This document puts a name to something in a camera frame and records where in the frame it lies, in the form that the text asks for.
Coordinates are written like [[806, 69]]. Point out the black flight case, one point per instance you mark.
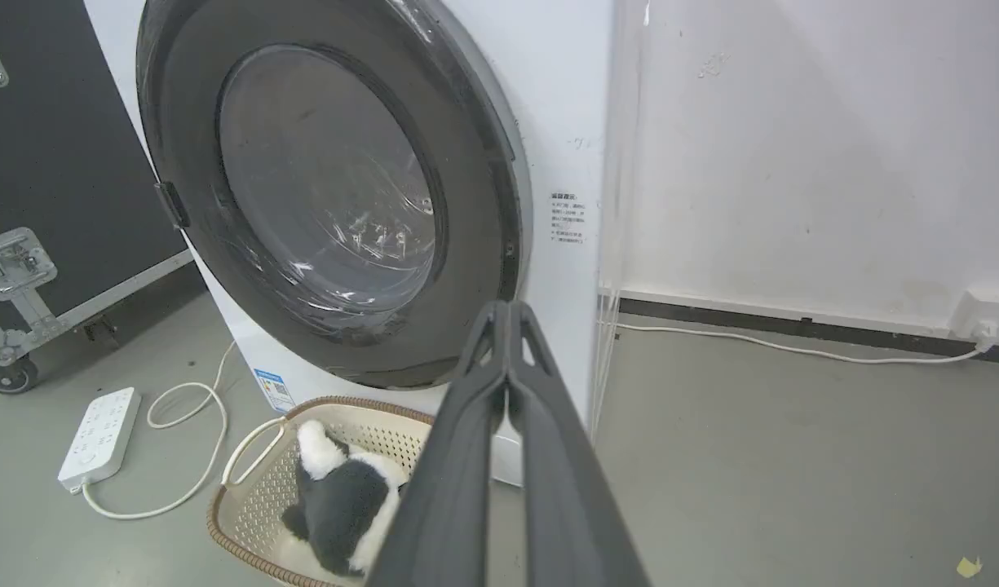
[[59, 163]]

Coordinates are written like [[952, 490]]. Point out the white washing machine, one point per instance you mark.
[[560, 122]]

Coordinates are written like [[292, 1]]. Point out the white wall socket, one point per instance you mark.
[[987, 314]]

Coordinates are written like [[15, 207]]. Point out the yellow paper scrap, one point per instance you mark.
[[968, 567]]

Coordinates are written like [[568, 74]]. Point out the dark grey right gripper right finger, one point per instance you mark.
[[572, 489]]

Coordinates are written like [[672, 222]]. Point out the black and white plush toy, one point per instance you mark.
[[348, 509]]

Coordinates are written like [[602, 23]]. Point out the round dark washing machine door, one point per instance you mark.
[[328, 187]]

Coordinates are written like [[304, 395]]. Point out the beige woven laundry basket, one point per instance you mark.
[[263, 505]]

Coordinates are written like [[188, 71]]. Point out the white power strip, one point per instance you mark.
[[99, 438]]

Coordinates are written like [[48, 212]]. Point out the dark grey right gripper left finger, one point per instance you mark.
[[450, 473]]

